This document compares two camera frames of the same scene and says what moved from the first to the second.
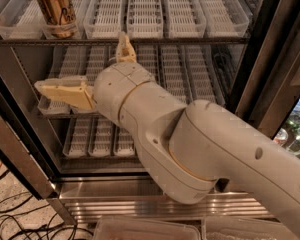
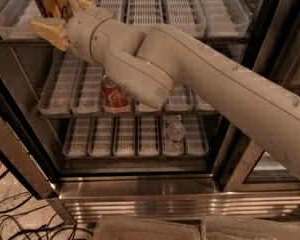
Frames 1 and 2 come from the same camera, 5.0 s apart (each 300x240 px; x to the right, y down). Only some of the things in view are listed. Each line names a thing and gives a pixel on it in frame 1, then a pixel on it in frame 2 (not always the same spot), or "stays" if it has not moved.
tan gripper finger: [72, 90] -> [52, 29]
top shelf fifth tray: [183, 15] stays
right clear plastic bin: [233, 228] stays
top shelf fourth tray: [144, 12] stays
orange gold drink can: [57, 9] stays
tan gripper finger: [125, 49] -> [76, 2]
